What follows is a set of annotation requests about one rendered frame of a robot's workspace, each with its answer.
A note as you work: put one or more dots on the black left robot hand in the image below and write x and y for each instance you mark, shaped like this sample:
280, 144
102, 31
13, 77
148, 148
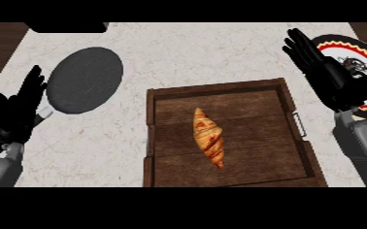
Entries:
21, 110

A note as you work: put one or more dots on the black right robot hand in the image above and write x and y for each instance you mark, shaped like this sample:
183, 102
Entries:
324, 74

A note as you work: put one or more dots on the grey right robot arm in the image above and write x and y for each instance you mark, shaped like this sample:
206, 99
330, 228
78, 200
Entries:
352, 136

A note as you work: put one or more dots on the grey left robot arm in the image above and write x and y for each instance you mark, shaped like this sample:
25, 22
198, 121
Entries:
9, 163

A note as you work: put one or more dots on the patterned black red plate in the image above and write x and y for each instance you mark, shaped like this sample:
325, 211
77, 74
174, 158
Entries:
346, 56

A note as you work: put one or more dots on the brown wooden tray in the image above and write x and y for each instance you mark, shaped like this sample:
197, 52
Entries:
229, 136

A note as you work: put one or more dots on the golden brown croissant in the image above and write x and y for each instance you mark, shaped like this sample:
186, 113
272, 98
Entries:
208, 137

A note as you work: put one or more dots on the dark grey frying pan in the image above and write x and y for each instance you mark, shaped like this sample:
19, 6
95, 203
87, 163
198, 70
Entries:
81, 81

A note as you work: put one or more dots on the black appliance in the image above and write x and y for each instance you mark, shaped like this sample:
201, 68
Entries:
66, 27

